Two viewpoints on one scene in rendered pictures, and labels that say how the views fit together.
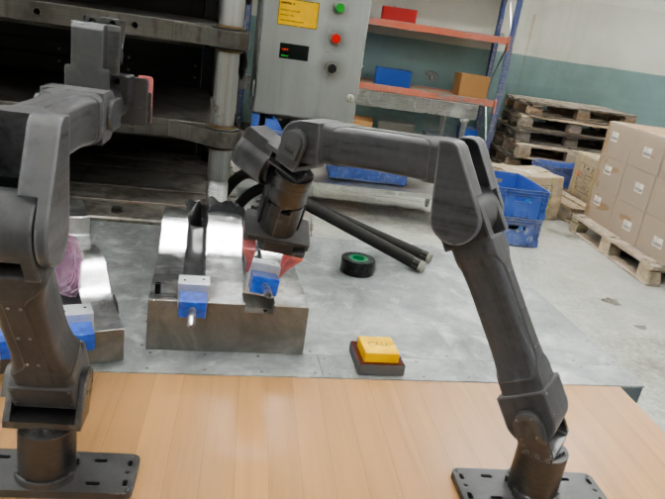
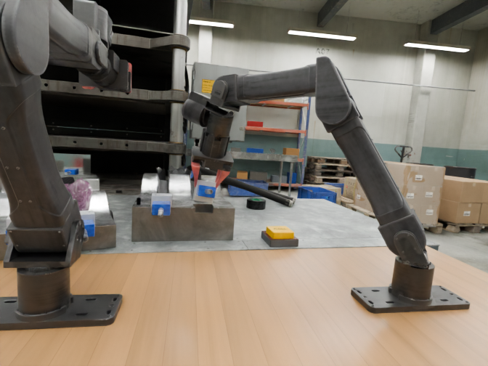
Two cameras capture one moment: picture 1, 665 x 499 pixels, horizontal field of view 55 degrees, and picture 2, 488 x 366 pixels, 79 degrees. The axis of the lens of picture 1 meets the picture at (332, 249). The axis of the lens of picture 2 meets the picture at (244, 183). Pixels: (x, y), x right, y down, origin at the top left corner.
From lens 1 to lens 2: 0.34 m
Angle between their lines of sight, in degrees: 12
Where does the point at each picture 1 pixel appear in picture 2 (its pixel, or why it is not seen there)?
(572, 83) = (336, 149)
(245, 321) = (195, 218)
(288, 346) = (224, 234)
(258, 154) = (198, 106)
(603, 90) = not seen: hidden behind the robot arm
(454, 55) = (282, 141)
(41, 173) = not seen: outside the picture
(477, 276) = (351, 145)
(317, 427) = (250, 273)
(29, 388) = (25, 229)
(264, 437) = (215, 280)
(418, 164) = (302, 82)
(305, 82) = not seen: hidden behind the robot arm
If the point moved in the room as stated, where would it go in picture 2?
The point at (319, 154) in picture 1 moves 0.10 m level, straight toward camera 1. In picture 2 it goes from (237, 94) to (238, 85)
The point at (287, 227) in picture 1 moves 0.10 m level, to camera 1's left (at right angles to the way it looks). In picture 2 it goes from (218, 149) to (177, 147)
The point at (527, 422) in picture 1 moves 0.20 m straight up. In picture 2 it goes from (406, 237) to (423, 115)
